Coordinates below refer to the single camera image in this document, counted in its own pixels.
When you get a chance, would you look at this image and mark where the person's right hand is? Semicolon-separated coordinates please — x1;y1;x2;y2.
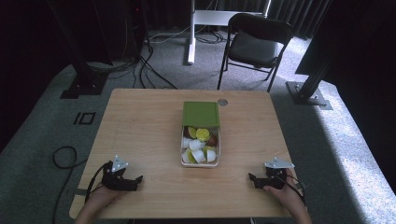
262;168;306;215

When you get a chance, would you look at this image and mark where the bundle of floor cables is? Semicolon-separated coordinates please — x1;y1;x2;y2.
88;29;179;91

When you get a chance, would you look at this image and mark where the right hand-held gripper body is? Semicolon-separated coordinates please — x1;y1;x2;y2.
259;157;295;190

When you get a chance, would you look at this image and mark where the black metal stand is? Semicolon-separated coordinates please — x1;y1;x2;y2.
46;0;114;100
285;0;344;111

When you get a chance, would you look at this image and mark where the green box lid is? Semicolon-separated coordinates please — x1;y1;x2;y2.
181;101;221;129

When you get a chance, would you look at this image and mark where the white plastic box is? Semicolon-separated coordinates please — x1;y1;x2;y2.
179;125;221;169

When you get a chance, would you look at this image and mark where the white desk frame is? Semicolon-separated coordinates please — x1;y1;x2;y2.
186;0;273;65

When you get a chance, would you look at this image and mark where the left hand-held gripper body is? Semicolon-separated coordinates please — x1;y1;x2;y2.
101;154;135;191

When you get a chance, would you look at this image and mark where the left hand-held gripper cable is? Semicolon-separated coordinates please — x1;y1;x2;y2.
84;161;110;203

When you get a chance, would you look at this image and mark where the person's left hand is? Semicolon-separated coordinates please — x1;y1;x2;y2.
83;182;128;217

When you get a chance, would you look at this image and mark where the black floor cable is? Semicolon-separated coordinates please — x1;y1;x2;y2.
51;146;89;224

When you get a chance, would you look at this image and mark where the pile of coffee capsules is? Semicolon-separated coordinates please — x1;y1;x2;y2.
181;126;219;164

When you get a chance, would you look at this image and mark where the right hand-held gripper cable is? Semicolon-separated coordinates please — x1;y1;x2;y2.
284;174;308;207

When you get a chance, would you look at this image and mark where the black folding chair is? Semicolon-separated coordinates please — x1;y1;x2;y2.
216;12;294;93

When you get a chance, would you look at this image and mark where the hand-held gripper cable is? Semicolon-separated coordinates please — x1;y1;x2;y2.
284;174;308;207
84;161;110;203

